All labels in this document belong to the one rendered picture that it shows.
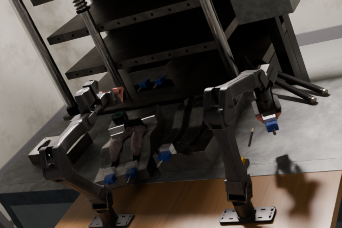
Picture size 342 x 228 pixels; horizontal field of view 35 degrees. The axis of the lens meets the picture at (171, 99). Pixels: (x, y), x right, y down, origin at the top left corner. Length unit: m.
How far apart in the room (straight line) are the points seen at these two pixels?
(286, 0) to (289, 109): 0.58
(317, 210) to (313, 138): 0.44
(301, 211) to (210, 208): 0.36
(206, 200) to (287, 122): 0.54
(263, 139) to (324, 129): 0.26
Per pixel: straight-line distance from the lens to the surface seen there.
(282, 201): 1.98
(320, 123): 2.33
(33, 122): 5.59
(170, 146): 2.34
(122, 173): 2.45
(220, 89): 1.79
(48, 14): 5.47
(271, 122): 2.16
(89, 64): 3.46
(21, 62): 5.60
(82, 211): 2.46
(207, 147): 2.28
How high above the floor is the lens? 1.98
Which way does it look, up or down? 23 degrees down
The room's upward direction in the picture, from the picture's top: 24 degrees counter-clockwise
